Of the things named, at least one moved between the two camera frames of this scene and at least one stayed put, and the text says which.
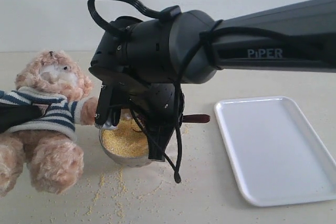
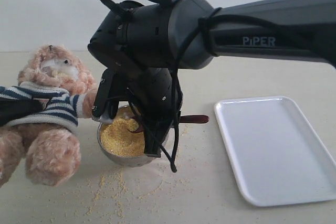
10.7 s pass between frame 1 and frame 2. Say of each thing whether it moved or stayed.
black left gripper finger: moved
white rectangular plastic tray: stayed
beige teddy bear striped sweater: moved
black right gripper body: stayed
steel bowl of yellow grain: stayed
